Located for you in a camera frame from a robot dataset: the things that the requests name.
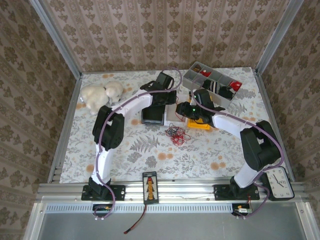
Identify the floral tablecloth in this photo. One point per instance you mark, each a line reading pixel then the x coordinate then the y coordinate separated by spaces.
pixel 175 162

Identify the white plush toy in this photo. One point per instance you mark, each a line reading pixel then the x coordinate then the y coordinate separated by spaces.
pixel 96 96

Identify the white clock black frame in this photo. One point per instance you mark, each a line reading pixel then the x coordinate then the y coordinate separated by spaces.
pixel 278 183

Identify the brown item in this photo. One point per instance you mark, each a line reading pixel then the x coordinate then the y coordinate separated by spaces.
pixel 198 67

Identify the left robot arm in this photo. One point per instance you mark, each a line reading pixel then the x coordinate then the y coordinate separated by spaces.
pixel 135 105

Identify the black connector box yellow plug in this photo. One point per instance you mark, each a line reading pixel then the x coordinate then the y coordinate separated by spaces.
pixel 102 208
pixel 242 209

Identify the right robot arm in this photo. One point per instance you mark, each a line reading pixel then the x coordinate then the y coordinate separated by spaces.
pixel 230 125

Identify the white plastic bin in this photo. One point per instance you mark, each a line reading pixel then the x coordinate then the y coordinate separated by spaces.
pixel 171 115

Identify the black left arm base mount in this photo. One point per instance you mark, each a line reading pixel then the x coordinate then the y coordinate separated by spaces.
pixel 117 192

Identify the black item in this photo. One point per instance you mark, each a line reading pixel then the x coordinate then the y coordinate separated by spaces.
pixel 226 93

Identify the aluminium frame post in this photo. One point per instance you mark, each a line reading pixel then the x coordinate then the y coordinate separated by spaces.
pixel 57 37
pixel 278 37

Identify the aluminium table side rail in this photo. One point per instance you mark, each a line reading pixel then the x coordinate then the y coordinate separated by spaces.
pixel 63 135
pixel 275 130

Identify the yellow block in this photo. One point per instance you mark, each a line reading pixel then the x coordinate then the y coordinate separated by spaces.
pixel 200 127

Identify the black plastic bin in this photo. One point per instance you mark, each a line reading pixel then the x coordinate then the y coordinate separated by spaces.
pixel 152 117

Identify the gray divided organizer box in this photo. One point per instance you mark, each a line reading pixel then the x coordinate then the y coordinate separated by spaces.
pixel 225 79

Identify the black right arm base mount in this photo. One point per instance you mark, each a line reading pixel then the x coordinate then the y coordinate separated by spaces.
pixel 222 192

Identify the red white plush item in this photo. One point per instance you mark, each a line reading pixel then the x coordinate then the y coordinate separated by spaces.
pixel 205 73

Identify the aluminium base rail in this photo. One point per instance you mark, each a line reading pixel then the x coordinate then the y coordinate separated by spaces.
pixel 180 191

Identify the black white striped sock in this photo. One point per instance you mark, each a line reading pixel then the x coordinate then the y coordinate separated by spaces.
pixel 212 86

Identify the gray metal shelf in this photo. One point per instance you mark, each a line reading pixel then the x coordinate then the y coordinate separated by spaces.
pixel 187 227

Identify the black power distribution board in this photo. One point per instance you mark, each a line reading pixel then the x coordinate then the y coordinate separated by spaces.
pixel 150 187

